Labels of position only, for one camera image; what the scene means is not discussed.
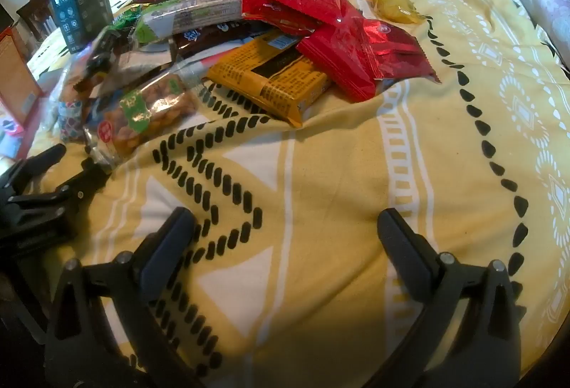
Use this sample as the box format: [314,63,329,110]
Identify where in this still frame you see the long clear packet green end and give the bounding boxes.
[134,0,245,43]

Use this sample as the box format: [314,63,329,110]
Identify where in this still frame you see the tall black box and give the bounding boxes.
[47,0,115,56]

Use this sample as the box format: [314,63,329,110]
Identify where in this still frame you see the green snack packet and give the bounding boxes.
[107,9,149,33]

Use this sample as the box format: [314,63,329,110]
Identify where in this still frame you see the yellow patterned bedsheet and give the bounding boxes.
[27,0,570,388]

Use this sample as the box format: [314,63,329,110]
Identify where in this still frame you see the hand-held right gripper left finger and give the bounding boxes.
[45,206,201,388]

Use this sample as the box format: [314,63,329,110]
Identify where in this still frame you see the red gift box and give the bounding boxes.
[0,25,46,136]

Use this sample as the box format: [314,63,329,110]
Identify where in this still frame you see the black long snack packet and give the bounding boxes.
[73,27,134,94]

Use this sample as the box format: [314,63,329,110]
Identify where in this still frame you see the white grey snack packet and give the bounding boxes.
[95,50,175,100]

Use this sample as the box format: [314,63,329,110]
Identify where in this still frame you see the dark wooden desk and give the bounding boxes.
[17,0,61,43]

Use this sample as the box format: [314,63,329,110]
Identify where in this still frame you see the clear peanut packet green label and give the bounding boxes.
[82,74,199,172]

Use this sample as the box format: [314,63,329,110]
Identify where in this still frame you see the shiny red foil packet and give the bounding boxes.
[356,17,442,85]

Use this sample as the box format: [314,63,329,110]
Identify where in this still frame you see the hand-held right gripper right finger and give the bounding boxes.
[369,207,524,388]

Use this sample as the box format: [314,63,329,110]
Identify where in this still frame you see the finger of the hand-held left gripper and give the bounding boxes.
[9,157,112,234]
[0,143,67,197]

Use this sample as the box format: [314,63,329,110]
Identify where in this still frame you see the blue white patterned packet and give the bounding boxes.
[56,98,90,145]

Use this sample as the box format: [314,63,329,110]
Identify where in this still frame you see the brown packet white lettering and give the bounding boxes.
[171,20,268,60]

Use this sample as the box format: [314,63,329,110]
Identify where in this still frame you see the small yellow snack packet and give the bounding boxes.
[363,0,425,26]

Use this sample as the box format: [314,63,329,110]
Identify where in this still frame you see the yellow-orange snack packet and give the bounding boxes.
[202,32,335,128]

